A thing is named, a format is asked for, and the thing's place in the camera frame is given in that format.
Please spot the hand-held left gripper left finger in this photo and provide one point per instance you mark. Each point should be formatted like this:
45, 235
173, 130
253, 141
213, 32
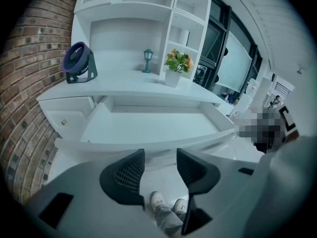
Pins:
74, 182

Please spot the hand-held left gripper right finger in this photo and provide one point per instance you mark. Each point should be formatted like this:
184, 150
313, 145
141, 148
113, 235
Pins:
218, 195

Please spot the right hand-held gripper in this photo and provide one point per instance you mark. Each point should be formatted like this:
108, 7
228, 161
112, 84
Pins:
288, 123

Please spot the white cabinet drawer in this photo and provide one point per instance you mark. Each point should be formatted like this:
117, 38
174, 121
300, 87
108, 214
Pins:
148, 125

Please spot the white cabinet counter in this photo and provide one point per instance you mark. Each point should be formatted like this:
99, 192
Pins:
123, 83

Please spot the purple desk fan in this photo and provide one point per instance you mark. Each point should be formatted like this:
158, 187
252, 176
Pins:
76, 61

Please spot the person's right white shoe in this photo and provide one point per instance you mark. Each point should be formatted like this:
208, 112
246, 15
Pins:
179, 206

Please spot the person's white shoe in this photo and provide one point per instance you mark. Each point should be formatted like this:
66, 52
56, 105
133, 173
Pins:
157, 198
179, 206

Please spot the clear plastic water jug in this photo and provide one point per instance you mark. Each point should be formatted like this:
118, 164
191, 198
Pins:
252, 88

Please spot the person's grey trousers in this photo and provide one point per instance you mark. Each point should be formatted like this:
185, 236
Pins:
168, 219

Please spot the person's white shirt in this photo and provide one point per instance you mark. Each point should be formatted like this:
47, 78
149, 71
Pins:
284, 182

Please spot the person's left white shoe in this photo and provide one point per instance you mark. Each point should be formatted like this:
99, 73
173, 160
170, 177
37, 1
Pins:
157, 198

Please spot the black framed window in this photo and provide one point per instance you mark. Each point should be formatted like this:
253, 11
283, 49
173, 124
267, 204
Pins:
215, 46

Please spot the potted orange flower plant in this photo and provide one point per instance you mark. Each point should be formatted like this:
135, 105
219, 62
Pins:
177, 63

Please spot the teal lantern ornament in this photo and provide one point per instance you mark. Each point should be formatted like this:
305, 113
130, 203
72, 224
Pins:
147, 58

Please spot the white shelf unit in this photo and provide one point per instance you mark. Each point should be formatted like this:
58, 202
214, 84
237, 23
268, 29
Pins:
143, 9

